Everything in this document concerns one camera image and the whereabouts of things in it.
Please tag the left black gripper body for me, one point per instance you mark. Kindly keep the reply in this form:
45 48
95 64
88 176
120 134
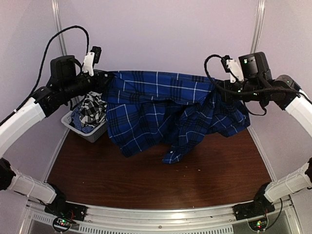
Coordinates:
96 87

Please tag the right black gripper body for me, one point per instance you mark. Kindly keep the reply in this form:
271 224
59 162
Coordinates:
227 98

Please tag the blue plaid long sleeve shirt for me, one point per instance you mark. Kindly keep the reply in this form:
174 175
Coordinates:
148 108

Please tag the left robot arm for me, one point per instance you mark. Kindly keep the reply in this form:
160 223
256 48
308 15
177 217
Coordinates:
69 79

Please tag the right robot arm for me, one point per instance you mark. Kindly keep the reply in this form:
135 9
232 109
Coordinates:
251 80

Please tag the black white checked shirt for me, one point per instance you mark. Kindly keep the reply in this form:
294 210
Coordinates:
92 111

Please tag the blue patterned shirt in basket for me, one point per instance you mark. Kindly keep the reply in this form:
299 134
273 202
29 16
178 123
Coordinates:
81 122

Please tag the grey plastic laundry basket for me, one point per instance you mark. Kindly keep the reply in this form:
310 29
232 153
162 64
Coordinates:
91 133

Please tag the right circuit board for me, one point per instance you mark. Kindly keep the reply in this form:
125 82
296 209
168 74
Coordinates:
258 225

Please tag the circuit board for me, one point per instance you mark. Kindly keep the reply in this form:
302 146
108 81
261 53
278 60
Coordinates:
258 225
61 225

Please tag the left circuit board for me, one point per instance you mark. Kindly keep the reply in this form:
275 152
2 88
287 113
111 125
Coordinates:
61 225

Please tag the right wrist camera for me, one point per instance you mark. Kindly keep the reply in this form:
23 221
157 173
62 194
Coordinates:
232 67

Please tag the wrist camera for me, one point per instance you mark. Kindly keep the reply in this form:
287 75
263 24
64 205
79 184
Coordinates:
232 67
90 59

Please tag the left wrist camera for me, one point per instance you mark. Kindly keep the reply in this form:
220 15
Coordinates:
90 59

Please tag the right aluminium frame post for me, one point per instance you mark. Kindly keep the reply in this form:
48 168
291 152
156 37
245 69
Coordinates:
258 27

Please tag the aluminium frame post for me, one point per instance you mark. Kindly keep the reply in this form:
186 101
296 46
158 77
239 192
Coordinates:
57 20
258 27

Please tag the left aluminium frame post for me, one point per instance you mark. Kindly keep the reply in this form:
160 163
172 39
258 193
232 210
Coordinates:
57 20

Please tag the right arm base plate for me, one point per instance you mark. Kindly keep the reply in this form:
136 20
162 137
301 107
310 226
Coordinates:
251 209

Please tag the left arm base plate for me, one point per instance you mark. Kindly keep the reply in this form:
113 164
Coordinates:
71 211

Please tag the front aluminium rail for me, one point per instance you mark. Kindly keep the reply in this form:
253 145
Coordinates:
208 220

